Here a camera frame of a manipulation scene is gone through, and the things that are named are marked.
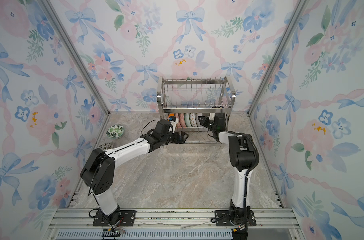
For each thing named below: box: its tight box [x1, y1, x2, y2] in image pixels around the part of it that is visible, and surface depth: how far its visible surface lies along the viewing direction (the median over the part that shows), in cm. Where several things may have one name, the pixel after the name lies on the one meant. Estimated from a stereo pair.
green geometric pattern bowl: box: [189, 112, 198, 128], surface depth 102 cm
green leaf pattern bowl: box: [106, 124, 125, 140], surface depth 108 cm
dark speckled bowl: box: [98, 143, 115, 150], surface depth 97 cm
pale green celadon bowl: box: [184, 112, 192, 128], surface depth 102 cm
